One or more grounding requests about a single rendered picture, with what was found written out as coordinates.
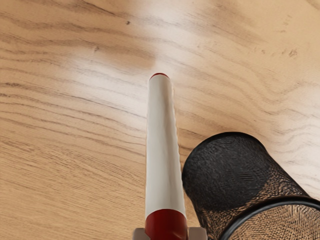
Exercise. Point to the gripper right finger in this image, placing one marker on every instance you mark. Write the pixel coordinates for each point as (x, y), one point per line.
(197, 234)

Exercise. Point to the black mesh pen holder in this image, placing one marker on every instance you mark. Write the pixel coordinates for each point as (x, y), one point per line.
(232, 180)

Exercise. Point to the white marker pen red cap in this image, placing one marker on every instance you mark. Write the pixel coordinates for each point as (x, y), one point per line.
(163, 155)

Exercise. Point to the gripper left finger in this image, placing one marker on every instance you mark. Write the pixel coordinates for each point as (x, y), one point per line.
(139, 234)

